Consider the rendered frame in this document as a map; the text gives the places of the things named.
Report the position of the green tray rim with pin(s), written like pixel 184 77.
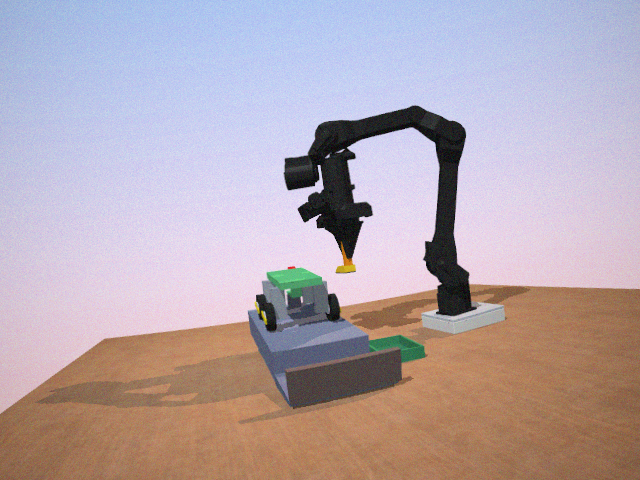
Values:
pixel 414 351

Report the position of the blue-grey ramp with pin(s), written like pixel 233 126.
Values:
pixel 312 359

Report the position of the green flat-topped trolley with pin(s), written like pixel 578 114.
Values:
pixel 271 305

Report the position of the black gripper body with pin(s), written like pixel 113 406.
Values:
pixel 347 210

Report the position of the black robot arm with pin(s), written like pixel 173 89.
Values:
pixel 453 295

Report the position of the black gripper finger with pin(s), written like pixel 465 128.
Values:
pixel 336 235
pixel 349 233

